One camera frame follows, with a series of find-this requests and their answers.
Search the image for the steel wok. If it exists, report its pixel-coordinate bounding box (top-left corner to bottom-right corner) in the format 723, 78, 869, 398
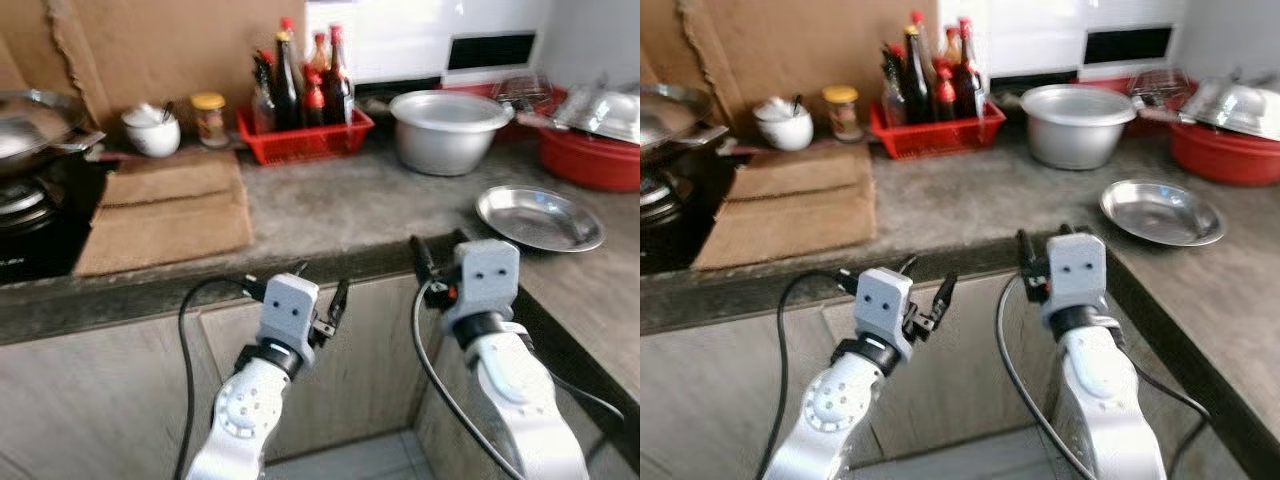
640, 83, 731, 171
0, 88, 106, 179

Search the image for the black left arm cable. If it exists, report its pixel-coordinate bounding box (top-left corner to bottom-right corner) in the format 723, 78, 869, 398
175, 275, 266, 480
755, 270, 861, 480

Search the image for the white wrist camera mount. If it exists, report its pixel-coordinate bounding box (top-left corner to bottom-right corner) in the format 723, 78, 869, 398
1040, 233, 1109, 326
442, 240, 521, 336
258, 273, 321, 351
853, 267, 914, 346

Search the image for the red plastic basin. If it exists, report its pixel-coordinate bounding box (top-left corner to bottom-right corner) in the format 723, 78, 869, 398
1168, 95, 1280, 188
535, 95, 641, 193

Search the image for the stainless steel plate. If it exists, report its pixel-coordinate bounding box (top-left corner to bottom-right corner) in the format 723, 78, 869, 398
475, 185, 607, 254
1100, 178, 1227, 248

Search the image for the wooden handled utensil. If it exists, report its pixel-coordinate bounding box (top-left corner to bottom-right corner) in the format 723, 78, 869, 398
1135, 105, 1196, 127
515, 108, 571, 132

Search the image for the red plastic bottle basket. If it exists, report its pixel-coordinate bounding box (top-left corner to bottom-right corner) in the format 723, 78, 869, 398
236, 103, 375, 166
868, 97, 1007, 161

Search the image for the glass jar yellow lid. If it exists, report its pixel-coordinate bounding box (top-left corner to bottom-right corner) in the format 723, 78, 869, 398
822, 85, 861, 143
190, 92, 229, 149

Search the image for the dark sauce bottle red cap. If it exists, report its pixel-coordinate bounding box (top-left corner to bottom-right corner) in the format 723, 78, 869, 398
273, 18, 306, 131
955, 17, 989, 119
322, 25, 356, 126
903, 10, 936, 126

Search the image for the small red label bottle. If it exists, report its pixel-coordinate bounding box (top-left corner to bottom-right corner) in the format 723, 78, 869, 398
303, 70, 326, 128
935, 65, 959, 123

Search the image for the large aluminium pot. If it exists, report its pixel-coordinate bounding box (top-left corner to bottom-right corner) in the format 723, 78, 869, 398
1020, 84, 1138, 171
390, 90, 514, 177

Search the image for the metal wire rack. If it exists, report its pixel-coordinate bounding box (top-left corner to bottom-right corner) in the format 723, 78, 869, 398
492, 72, 556, 113
1128, 68, 1191, 106

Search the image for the upturned steel bowl lid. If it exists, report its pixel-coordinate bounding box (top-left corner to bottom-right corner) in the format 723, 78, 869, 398
553, 82, 641, 144
1180, 78, 1280, 141

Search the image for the red plastic utensil basket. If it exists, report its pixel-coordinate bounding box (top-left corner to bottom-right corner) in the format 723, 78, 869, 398
1080, 72, 1201, 111
440, 78, 571, 116

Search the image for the brown cardboard sheet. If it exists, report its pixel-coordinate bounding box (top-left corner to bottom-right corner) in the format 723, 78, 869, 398
0, 0, 309, 136
640, 0, 941, 131

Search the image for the white ceramic condiment pot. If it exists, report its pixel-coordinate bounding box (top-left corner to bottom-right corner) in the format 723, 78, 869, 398
752, 95, 814, 152
122, 100, 183, 158

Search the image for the dark round pan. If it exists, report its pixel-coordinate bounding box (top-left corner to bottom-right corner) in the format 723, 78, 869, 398
358, 88, 406, 126
990, 82, 1036, 117

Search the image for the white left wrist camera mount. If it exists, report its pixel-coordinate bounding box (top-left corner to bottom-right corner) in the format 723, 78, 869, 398
258, 273, 321, 351
853, 267, 914, 346

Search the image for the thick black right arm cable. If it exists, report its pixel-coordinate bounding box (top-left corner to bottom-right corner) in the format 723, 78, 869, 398
995, 275, 1101, 480
412, 285, 526, 480

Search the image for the brown woven bamboo mat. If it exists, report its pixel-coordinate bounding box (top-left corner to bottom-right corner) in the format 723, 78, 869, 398
73, 150, 256, 278
692, 145, 879, 271

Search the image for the grey wood-grain base cabinet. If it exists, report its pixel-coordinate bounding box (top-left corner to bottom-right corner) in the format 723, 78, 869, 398
0, 270, 641, 480
640, 260, 1280, 480

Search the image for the clear bottle black spout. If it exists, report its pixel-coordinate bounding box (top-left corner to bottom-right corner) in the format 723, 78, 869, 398
252, 50, 281, 134
880, 45, 909, 129

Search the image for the black gas stove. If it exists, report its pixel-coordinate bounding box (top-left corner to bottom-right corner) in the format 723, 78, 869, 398
640, 140, 746, 276
0, 150, 116, 286

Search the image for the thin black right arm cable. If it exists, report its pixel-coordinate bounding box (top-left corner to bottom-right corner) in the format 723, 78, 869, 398
1135, 365, 1216, 471
545, 370, 626, 423

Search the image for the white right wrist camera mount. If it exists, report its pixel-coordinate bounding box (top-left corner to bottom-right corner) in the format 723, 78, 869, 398
442, 240, 521, 336
1040, 233, 1109, 326

